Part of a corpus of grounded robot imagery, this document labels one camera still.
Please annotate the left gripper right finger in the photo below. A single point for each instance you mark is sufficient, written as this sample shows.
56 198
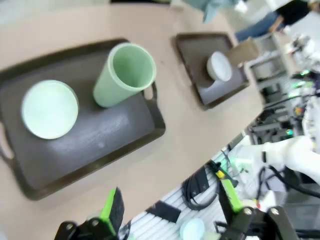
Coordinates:
231 197

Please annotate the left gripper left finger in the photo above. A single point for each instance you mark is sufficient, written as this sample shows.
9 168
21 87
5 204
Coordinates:
113 207

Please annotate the white bowl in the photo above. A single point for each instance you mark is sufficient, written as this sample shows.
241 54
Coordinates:
220 66

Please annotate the brown tall cup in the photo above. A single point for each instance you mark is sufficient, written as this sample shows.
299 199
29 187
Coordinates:
243 52

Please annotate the teal cloth mat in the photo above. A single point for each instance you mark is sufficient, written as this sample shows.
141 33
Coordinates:
212 10

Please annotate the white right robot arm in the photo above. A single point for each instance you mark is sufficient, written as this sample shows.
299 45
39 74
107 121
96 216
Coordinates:
295 155

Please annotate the light blue small dish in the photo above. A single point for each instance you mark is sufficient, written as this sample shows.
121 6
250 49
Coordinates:
192 228

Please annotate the black flat block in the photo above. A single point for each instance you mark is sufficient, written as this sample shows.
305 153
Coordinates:
163 211

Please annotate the pale green bowl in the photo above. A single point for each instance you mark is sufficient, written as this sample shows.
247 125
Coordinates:
50 110

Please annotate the pale green tall cup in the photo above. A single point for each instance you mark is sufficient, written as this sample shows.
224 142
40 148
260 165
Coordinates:
107 87

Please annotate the person in blue jeans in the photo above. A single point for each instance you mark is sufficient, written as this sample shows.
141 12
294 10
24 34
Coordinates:
260 25

